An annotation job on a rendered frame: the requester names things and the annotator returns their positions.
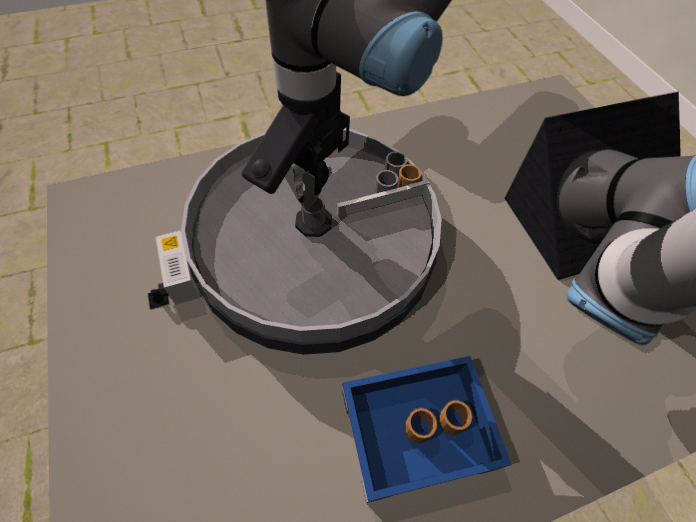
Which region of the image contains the bronze cylindrical sleeve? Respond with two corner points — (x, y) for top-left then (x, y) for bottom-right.
(397, 164), (421, 188)
(404, 408), (437, 444)
(438, 400), (472, 435)

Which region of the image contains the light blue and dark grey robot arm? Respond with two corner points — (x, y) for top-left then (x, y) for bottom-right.
(242, 0), (696, 345)

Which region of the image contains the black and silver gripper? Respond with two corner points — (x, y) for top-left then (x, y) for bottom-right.
(277, 72), (350, 209)

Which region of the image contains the dark grey cylinder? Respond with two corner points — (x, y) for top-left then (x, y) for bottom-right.
(374, 170), (398, 194)
(384, 151), (407, 176)
(301, 196), (325, 228)

